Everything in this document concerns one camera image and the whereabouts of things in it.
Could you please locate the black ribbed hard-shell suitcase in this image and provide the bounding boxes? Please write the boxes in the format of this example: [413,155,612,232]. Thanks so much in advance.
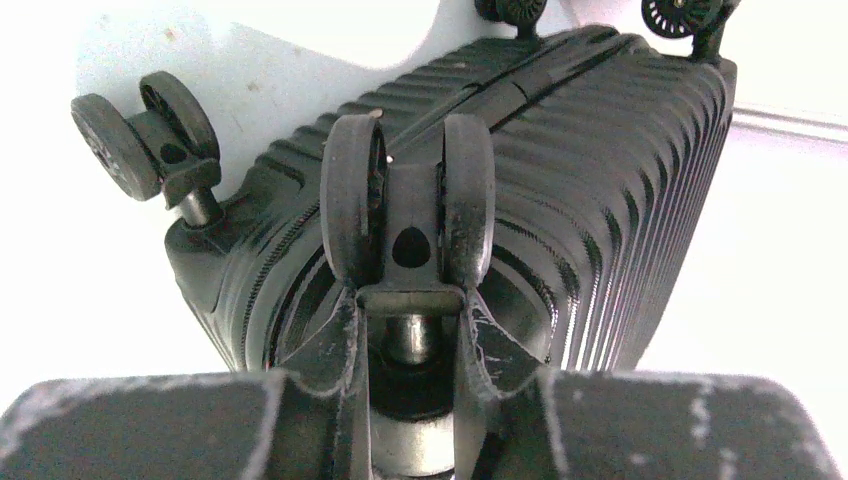
[69,0,740,425]

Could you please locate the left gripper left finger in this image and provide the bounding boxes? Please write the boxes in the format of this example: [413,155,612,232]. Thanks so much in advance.
[1,289,371,479]

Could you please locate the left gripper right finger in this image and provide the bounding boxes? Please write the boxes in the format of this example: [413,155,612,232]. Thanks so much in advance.
[453,292,839,479]

